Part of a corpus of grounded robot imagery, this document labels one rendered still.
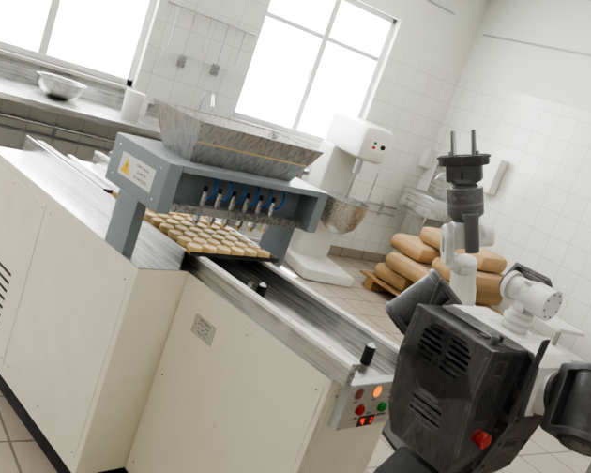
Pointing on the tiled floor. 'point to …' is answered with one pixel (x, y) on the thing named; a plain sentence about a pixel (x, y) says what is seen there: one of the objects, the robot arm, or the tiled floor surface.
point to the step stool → (560, 334)
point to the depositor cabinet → (68, 314)
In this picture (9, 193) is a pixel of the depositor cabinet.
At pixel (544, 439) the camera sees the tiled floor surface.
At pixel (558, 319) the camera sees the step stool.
